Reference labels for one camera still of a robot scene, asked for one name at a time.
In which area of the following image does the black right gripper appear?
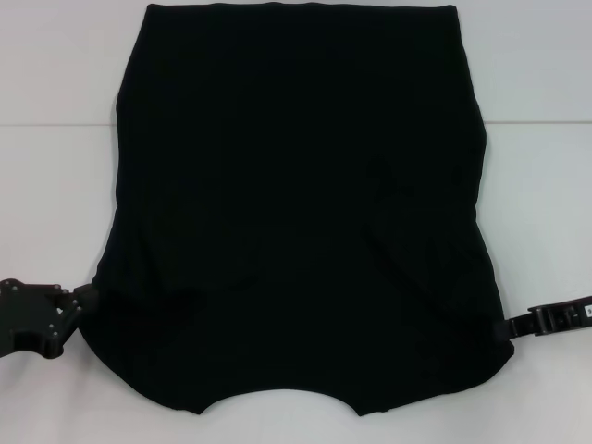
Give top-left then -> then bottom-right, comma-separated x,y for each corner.
492,294 -> 592,341

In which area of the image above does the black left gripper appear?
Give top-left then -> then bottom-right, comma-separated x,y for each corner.
0,277 -> 99,361

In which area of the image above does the black t-shirt with FREE print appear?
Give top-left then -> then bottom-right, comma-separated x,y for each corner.
79,2 -> 514,416

